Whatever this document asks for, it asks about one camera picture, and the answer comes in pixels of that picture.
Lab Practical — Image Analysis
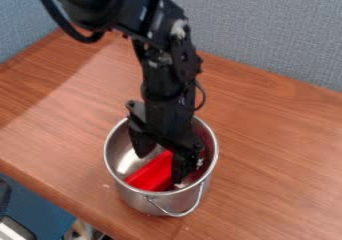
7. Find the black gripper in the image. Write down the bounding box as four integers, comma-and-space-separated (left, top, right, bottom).
124, 87, 209, 188

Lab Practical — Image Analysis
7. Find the red rectangular block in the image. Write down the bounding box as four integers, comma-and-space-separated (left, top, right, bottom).
124, 150, 173, 192

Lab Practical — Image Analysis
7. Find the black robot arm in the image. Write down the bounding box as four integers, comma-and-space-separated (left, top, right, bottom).
40, 0, 205, 184

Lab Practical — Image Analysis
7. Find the grey box under table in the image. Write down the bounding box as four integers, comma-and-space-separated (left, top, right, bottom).
0, 216, 36, 240

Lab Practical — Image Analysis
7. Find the metal pot with handle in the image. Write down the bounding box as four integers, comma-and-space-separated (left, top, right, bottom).
104, 118, 219, 217

